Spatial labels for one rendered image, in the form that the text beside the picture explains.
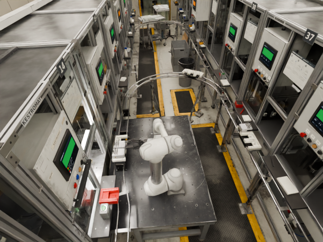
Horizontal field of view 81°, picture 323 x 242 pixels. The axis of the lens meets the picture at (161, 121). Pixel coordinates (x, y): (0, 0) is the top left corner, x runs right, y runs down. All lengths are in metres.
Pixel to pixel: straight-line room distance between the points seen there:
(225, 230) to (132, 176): 1.30
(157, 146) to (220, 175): 1.85
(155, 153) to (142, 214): 0.82
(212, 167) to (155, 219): 1.44
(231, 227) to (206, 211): 0.78
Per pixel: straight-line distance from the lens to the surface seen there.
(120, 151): 2.13
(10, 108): 1.14
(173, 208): 2.02
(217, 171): 3.09
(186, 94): 4.47
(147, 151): 1.35
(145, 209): 2.03
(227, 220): 2.79
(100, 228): 1.80
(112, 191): 1.86
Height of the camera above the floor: 2.54
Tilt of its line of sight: 43 degrees down
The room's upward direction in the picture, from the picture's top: 2 degrees counter-clockwise
